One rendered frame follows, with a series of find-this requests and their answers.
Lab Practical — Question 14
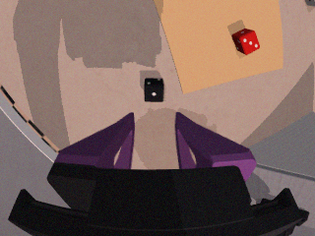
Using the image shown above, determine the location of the black die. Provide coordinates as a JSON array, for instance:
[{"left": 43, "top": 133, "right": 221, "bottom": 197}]
[{"left": 144, "top": 78, "right": 164, "bottom": 102}]

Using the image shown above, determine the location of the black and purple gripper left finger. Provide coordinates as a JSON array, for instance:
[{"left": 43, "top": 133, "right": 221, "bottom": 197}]
[{"left": 53, "top": 112, "right": 135, "bottom": 169}]

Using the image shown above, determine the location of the red die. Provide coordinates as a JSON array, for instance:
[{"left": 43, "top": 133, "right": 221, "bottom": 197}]
[{"left": 231, "top": 29, "right": 260, "bottom": 55}]

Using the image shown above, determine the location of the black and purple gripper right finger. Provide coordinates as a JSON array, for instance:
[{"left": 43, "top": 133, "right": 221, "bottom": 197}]
[{"left": 175, "top": 112, "right": 257, "bottom": 182}]

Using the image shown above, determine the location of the tan mat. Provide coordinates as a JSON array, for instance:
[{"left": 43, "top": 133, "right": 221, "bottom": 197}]
[{"left": 154, "top": 0, "right": 284, "bottom": 94}]

